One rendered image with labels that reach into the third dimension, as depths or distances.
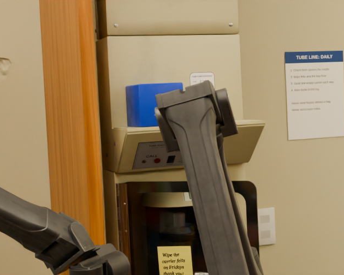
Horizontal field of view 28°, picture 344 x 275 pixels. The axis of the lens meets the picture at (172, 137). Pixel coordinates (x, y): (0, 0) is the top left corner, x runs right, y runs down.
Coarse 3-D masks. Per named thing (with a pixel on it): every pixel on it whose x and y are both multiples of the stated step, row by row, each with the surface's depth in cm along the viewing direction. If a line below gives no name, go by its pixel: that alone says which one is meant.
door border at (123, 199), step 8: (120, 184) 150; (120, 192) 150; (120, 200) 151; (120, 208) 151; (128, 216) 150; (120, 224) 151; (128, 224) 150; (128, 232) 150; (128, 240) 151; (120, 248) 151; (128, 248) 151; (128, 256) 151
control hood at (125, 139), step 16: (128, 128) 141; (144, 128) 142; (240, 128) 149; (256, 128) 151; (128, 144) 143; (224, 144) 152; (240, 144) 153; (256, 144) 155; (128, 160) 147; (240, 160) 158
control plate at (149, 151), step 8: (144, 144) 144; (152, 144) 145; (160, 144) 146; (136, 152) 145; (144, 152) 146; (152, 152) 147; (160, 152) 148; (176, 152) 149; (136, 160) 147; (152, 160) 149; (176, 160) 151; (136, 168) 149; (144, 168) 150
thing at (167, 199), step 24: (144, 192) 149; (168, 192) 147; (240, 192) 141; (144, 216) 149; (168, 216) 147; (192, 216) 145; (144, 240) 149; (168, 240) 147; (192, 240) 146; (144, 264) 150; (192, 264) 146
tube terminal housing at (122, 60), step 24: (96, 48) 160; (120, 48) 151; (144, 48) 153; (168, 48) 155; (192, 48) 157; (216, 48) 159; (120, 72) 151; (144, 72) 153; (168, 72) 155; (192, 72) 157; (216, 72) 159; (240, 72) 161; (120, 96) 151; (240, 96) 161; (120, 120) 151; (240, 168) 162
